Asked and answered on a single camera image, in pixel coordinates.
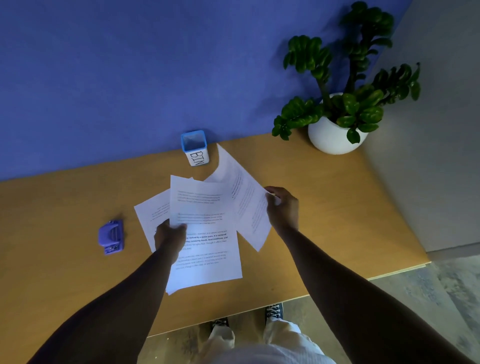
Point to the white textured shirt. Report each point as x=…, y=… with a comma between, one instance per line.
x=270, y=356

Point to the blue and white square bin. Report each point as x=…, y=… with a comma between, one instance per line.
x=197, y=157

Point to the person's black sneaker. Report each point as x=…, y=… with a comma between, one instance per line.
x=273, y=311
x=220, y=323

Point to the person's right black sneaker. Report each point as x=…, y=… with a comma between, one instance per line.
x=273, y=311

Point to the cream trousers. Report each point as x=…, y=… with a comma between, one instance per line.
x=281, y=333

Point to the person's right forearm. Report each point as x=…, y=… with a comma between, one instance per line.
x=356, y=300

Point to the white printed paper sheet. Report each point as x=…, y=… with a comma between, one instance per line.
x=243, y=187
x=210, y=264
x=150, y=217

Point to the round white plant pot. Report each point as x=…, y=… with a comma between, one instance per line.
x=330, y=140

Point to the person's left forearm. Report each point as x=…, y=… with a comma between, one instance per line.
x=120, y=315

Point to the green leafy plant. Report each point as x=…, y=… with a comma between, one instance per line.
x=350, y=103

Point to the person's right hand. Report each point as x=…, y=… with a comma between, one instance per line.
x=285, y=212

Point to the purple hole punch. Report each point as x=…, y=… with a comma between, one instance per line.
x=110, y=238

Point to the person's left hand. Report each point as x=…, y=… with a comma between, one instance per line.
x=168, y=242

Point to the person's left black sneaker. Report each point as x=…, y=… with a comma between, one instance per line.
x=220, y=323

